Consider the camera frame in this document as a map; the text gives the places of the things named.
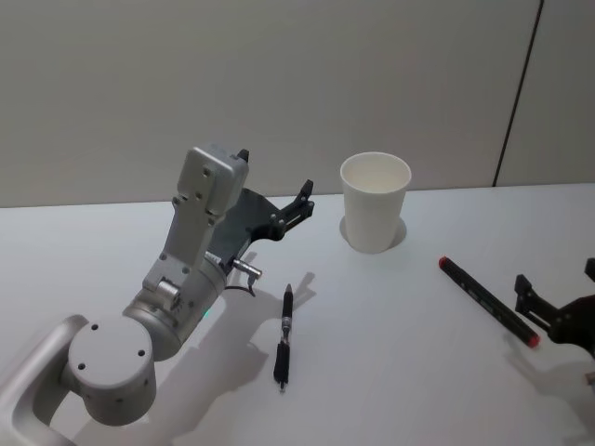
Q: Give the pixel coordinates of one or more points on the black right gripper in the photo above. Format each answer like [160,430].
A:
[576,323]

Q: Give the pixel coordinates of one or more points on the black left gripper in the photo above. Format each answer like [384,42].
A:
[246,216]

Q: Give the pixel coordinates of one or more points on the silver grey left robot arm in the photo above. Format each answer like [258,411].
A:
[111,358]

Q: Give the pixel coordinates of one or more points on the black marker with red ends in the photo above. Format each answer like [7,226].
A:
[488,299]

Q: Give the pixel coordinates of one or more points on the white paper cup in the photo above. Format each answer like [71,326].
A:
[374,218]

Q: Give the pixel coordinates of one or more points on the black silver pen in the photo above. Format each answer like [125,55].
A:
[284,344]

